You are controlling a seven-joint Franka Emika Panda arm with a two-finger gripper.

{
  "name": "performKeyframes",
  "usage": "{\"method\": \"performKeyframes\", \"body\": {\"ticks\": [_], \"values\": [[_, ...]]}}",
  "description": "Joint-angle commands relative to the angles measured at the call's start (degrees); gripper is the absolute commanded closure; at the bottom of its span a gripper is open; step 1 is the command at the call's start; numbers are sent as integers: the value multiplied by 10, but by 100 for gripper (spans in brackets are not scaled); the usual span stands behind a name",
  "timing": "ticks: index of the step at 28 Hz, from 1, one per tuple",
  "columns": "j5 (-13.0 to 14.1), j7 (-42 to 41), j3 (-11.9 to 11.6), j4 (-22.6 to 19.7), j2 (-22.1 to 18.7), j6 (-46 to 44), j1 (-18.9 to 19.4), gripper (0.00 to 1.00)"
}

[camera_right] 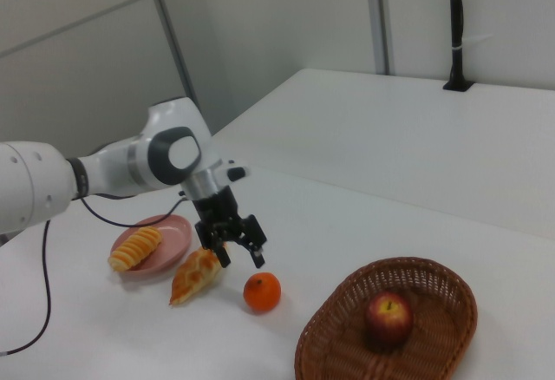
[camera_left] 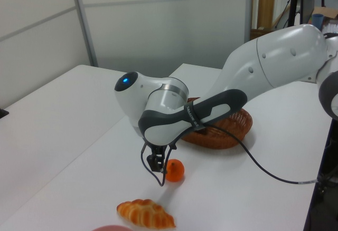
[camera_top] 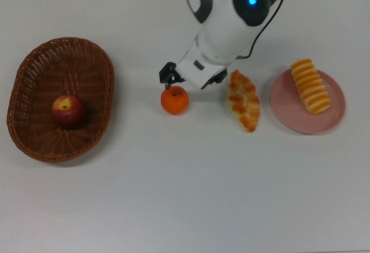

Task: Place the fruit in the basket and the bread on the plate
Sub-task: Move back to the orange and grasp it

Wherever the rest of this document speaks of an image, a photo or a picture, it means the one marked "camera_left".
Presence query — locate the pink plate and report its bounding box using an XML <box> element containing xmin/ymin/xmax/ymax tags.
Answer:
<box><xmin>91</xmin><ymin>224</ymin><xmax>133</xmax><ymax>231</ymax></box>

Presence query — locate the black tripod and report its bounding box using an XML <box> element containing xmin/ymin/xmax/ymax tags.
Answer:
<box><xmin>274</xmin><ymin>0</ymin><xmax>301</xmax><ymax>29</ymax></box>

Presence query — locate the brown cardboard box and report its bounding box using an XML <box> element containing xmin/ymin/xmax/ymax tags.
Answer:
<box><xmin>313</xmin><ymin>6</ymin><xmax>338</xmax><ymax>26</ymax></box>

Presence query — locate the orange toy mandarin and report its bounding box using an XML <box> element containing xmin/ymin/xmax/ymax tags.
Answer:
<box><xmin>164</xmin><ymin>158</ymin><xmax>185</xmax><ymax>182</ymax></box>

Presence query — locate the blue cup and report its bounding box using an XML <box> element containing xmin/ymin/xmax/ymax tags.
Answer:
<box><xmin>312</xmin><ymin>14</ymin><xmax>324</xmax><ymax>31</ymax></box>

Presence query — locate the dark cable strap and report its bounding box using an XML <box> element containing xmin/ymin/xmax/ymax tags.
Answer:
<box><xmin>183</xmin><ymin>100</ymin><xmax>206</xmax><ymax>131</ymax></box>

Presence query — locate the braided toy bread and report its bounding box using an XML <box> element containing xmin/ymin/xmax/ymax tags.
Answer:
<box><xmin>116</xmin><ymin>198</ymin><xmax>176</xmax><ymax>229</ymax></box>

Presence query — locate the brown woven basket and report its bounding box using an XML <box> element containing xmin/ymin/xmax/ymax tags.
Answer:
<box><xmin>181</xmin><ymin>96</ymin><xmax>254</xmax><ymax>150</ymax></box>

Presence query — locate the wooden shelf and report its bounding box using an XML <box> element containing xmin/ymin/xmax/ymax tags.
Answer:
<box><xmin>252</xmin><ymin>0</ymin><xmax>338</xmax><ymax>41</ymax></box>

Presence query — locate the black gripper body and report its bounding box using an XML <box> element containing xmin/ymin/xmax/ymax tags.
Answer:
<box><xmin>151</xmin><ymin>146</ymin><xmax>166</xmax><ymax>158</ymax></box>

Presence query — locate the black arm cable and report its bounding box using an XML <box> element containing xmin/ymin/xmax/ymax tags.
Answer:
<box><xmin>139</xmin><ymin>124</ymin><xmax>322</xmax><ymax>187</ymax></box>

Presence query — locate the grey partition post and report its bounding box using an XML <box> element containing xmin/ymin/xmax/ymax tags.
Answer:
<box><xmin>69</xmin><ymin>0</ymin><xmax>99</xmax><ymax>68</ymax></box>
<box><xmin>245</xmin><ymin>0</ymin><xmax>261</xmax><ymax>41</ymax></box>

